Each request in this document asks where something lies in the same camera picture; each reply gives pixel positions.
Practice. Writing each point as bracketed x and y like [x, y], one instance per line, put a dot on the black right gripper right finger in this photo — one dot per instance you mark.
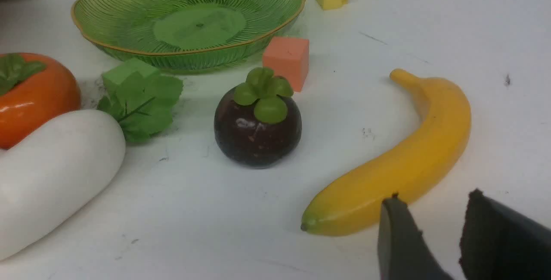
[499, 243]

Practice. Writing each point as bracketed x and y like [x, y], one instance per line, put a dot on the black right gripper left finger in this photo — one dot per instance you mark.
[402, 251]

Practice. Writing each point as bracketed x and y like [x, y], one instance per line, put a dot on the yellow banana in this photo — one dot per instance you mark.
[352, 202]

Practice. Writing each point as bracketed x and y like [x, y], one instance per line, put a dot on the dark purple mangosteen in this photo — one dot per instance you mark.
[257, 123]

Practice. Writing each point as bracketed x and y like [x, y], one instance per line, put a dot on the white radish with green leaves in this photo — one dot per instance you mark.
[64, 164]

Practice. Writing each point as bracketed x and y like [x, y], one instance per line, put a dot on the orange persimmon with green leaves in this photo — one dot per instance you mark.
[34, 89]

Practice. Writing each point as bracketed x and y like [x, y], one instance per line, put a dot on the orange foam cube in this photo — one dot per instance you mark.
[288, 57]

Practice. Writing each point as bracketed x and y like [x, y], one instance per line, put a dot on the green glass plate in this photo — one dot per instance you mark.
[184, 35]

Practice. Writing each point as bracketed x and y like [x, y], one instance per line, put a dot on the green foam cube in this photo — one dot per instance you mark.
[115, 76]

